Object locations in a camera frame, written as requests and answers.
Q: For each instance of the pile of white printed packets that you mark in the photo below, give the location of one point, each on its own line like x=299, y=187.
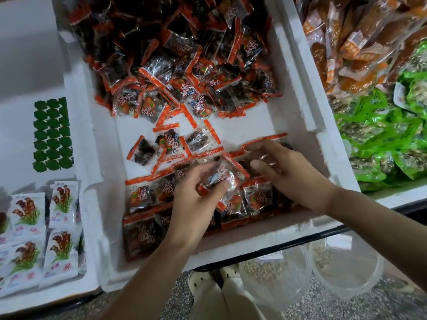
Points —
x=33, y=243

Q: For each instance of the dark red snack packet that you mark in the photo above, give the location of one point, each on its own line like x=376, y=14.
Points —
x=220, y=175

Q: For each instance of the person's right hand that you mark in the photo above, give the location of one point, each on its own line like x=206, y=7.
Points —
x=299, y=175

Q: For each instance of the pile of dark red packets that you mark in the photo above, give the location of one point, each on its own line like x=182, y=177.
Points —
x=180, y=56

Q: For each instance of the person's white shoe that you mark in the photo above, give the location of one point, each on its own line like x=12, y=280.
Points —
x=230, y=271
x=199, y=283

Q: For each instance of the pile of brown packets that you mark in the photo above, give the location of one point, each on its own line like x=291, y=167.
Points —
x=353, y=36

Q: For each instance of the person's right forearm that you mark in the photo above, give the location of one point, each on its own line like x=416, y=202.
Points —
x=383, y=230

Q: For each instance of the clear round plastic tub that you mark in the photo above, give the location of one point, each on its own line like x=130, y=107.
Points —
x=277, y=280

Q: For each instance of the person's right white shoe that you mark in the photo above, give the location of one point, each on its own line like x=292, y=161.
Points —
x=230, y=271

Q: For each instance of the person's left forearm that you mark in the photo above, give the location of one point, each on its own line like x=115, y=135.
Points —
x=147, y=283

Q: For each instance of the person's left hand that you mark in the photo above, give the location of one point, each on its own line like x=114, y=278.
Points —
x=193, y=208

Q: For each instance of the person's left white shoe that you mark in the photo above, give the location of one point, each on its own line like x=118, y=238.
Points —
x=199, y=283

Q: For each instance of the pile of green packets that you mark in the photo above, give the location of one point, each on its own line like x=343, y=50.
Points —
x=380, y=136

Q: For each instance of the green leaf-pattern sheet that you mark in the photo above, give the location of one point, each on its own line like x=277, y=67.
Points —
x=52, y=135

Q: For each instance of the person's beige trousers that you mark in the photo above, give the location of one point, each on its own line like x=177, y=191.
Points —
x=227, y=303

